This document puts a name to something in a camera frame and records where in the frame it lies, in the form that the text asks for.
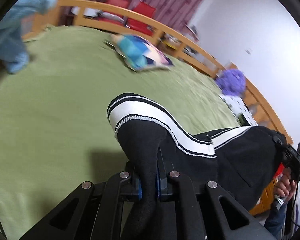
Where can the purple plush monster toy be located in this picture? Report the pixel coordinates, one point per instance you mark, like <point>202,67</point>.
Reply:
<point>231,82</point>

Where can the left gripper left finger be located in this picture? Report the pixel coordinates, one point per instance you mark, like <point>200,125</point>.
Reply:
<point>91,211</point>

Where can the green plush bed blanket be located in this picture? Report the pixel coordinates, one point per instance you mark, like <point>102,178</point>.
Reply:
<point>54,132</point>

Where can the white flower-print pillow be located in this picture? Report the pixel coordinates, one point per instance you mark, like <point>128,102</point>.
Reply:
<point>239,109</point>

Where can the cluttered desk behind bed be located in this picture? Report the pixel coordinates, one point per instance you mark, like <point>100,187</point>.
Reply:
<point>183,48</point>

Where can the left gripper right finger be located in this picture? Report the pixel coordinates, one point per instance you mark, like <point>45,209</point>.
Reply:
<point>206,211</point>

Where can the person's right hand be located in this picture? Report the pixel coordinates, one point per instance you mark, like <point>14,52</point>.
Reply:
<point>286,187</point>

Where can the light blue plush towel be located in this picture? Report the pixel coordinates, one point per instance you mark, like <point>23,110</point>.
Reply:
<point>13,52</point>

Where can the colourful geometric pillow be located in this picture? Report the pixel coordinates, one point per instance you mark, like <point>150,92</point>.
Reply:
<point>138,53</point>

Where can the left red chair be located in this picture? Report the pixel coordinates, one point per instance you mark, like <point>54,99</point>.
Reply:
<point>112,17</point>

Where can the wooden bed frame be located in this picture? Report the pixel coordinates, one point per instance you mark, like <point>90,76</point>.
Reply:
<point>139,21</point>

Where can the black pants white stripes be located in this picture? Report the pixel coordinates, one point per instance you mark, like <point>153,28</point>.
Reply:
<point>242,159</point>

